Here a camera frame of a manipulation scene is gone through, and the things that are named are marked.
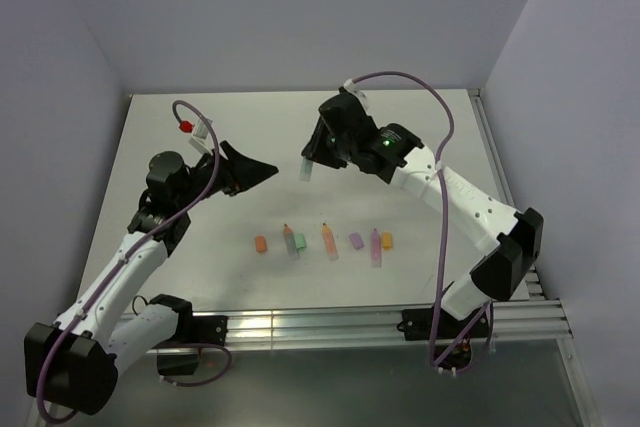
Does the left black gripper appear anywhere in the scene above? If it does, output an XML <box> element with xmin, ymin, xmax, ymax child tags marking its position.
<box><xmin>175</xmin><ymin>141</ymin><xmax>277</xmax><ymax>210</ymax></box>

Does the green highlighter pen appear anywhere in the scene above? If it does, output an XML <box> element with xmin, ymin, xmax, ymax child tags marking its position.
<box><xmin>299</xmin><ymin>158</ymin><xmax>313</xmax><ymax>182</ymax></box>

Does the green pen cap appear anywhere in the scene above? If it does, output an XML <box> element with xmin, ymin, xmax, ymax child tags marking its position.
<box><xmin>294</xmin><ymin>232</ymin><xmax>307</xmax><ymax>251</ymax></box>

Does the orange highlighter pen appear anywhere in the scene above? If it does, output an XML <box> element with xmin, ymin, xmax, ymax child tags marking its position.
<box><xmin>321</xmin><ymin>223</ymin><xmax>339</xmax><ymax>261</ymax></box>

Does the yellow pen cap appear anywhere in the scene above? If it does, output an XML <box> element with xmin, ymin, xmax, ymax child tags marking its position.
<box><xmin>381</xmin><ymin>231</ymin><xmax>393</xmax><ymax>251</ymax></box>

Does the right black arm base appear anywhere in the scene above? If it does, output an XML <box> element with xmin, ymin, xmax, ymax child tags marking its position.
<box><xmin>396</xmin><ymin>304</ymin><xmax>494</xmax><ymax>374</ymax></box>

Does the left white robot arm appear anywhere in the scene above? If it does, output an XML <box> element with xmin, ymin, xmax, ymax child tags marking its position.
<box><xmin>24</xmin><ymin>142</ymin><xmax>278</xmax><ymax>423</ymax></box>

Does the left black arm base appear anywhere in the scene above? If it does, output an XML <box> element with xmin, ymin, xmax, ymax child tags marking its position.
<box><xmin>156</xmin><ymin>315</ymin><xmax>232</xmax><ymax>387</ymax></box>

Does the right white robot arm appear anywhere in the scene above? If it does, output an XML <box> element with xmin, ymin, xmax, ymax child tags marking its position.
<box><xmin>302</xmin><ymin>87</ymin><xmax>544</xmax><ymax>337</ymax></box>

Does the orange pen cap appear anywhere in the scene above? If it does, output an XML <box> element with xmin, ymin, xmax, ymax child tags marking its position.
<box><xmin>254</xmin><ymin>235</ymin><xmax>268</xmax><ymax>254</ymax></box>

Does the grey pen orange tip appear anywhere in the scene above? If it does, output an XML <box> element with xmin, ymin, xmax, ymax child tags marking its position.
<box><xmin>283</xmin><ymin>224</ymin><xmax>300</xmax><ymax>260</ymax></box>

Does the purple pen cap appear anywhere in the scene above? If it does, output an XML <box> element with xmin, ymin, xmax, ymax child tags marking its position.
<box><xmin>348</xmin><ymin>232</ymin><xmax>364</xmax><ymax>250</ymax></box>

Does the pink highlighter pen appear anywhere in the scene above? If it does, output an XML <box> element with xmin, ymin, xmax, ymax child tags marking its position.
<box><xmin>370</xmin><ymin>228</ymin><xmax>382</xmax><ymax>268</ymax></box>

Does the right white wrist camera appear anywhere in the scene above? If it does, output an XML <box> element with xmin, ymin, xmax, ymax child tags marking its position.
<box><xmin>342</xmin><ymin>78</ymin><xmax>369</xmax><ymax>111</ymax></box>

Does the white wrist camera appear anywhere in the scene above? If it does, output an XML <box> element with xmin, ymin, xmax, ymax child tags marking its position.
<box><xmin>342</xmin><ymin>78</ymin><xmax>369</xmax><ymax>111</ymax></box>
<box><xmin>189</xmin><ymin>119</ymin><xmax>213</xmax><ymax>155</ymax></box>

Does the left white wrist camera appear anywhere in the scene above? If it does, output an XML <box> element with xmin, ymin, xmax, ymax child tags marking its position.
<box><xmin>189</xmin><ymin>119</ymin><xmax>213</xmax><ymax>155</ymax></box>

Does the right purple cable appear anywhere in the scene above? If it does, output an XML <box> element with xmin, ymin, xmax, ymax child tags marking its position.
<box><xmin>349</xmin><ymin>71</ymin><xmax>497</xmax><ymax>376</ymax></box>

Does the aluminium rail frame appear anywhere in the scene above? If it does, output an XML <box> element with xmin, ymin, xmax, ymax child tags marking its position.
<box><xmin>120</xmin><ymin>89</ymin><xmax>601</xmax><ymax>426</ymax></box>

